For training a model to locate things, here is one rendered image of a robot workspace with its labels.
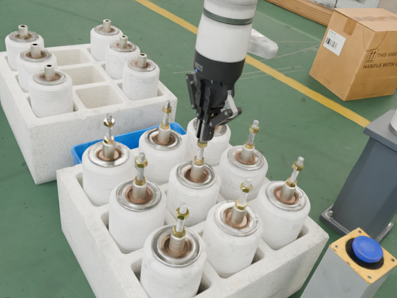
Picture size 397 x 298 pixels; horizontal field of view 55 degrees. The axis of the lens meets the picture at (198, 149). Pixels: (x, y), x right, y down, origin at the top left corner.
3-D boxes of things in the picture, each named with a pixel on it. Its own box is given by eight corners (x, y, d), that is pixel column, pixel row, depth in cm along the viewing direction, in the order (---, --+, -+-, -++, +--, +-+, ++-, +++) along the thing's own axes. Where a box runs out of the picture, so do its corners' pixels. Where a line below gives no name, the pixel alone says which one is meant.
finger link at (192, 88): (201, 70, 64) (210, 105, 64) (196, 74, 65) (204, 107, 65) (187, 73, 62) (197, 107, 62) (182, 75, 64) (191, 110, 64)
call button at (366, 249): (359, 239, 56) (365, 230, 55) (383, 260, 54) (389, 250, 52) (342, 250, 54) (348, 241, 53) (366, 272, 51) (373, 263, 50)
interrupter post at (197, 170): (202, 181, 70) (205, 167, 68) (189, 180, 70) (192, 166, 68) (201, 172, 72) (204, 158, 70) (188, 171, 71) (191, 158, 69)
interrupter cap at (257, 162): (269, 158, 78) (270, 155, 78) (254, 177, 73) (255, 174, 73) (236, 143, 81) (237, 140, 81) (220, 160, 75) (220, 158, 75)
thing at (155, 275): (132, 291, 70) (138, 226, 59) (182, 282, 73) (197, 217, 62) (142, 343, 63) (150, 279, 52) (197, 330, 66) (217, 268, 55)
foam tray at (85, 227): (200, 178, 108) (211, 126, 97) (301, 288, 84) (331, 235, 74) (61, 229, 87) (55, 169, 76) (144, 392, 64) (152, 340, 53)
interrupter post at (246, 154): (253, 159, 77) (256, 146, 75) (247, 165, 76) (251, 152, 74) (242, 154, 78) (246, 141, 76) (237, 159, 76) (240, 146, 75)
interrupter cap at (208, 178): (218, 191, 68) (219, 188, 68) (176, 190, 67) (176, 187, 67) (213, 164, 74) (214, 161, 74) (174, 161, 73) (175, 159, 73)
